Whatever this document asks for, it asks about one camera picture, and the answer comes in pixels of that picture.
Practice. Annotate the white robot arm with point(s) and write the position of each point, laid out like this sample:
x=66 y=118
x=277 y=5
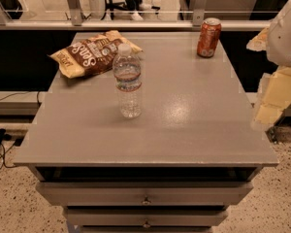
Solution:
x=278 y=46

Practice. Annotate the clear plastic water bottle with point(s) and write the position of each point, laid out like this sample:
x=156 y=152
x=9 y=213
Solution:
x=128 y=81

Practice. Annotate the top grey drawer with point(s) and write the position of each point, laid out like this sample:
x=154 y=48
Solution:
x=144 y=194

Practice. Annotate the metal railing with glass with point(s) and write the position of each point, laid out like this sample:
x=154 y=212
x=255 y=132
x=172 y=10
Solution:
x=108 y=14

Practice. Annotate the grey drawer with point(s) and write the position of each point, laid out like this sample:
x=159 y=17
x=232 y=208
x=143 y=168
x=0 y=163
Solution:
x=144 y=194
x=145 y=217

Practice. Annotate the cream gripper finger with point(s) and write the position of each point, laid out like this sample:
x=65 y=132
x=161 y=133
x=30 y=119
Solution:
x=258 y=43
x=273 y=97

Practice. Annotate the orange soda can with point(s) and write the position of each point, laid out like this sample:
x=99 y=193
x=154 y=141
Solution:
x=209 y=36

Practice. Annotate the brown chip bag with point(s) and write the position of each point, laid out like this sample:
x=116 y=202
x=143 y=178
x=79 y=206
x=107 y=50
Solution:
x=92 y=56

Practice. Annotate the grey drawer cabinet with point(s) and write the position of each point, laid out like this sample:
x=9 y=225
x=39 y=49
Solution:
x=194 y=128

